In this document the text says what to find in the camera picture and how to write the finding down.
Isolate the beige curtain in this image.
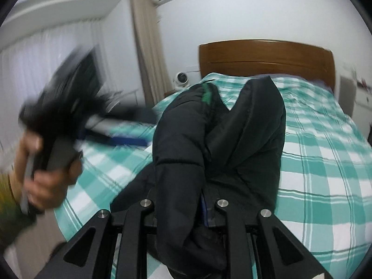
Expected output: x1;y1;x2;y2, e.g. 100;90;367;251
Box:
129;0;174;106

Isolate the small white round fan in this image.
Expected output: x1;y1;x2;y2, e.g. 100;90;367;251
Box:
173;71;191;89

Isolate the wooden headboard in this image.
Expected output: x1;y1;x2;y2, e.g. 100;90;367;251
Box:
199;39;337;93

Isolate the person's left hand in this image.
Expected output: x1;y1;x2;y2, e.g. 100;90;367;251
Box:
14;134;85;213

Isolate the white sheer curtain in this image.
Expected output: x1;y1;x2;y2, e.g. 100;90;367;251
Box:
0;20;146;154

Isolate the person's left forearm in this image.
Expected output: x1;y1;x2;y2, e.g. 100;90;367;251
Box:
0;173;44;249

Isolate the bed with green plaid cover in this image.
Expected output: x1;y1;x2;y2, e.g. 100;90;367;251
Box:
54;72;372;279

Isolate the white desk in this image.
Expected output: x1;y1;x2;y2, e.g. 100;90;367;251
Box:
339;70;372;115

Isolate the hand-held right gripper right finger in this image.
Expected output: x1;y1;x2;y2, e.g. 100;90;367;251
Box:
200;199;335;279

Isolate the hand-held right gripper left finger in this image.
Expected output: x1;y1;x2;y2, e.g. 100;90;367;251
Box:
35;199;159;279

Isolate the black puffer jacket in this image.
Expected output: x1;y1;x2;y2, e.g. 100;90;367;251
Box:
110;75;287;279

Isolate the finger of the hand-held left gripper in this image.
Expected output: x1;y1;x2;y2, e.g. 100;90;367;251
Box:
76;131;151;149
94;106;160;125

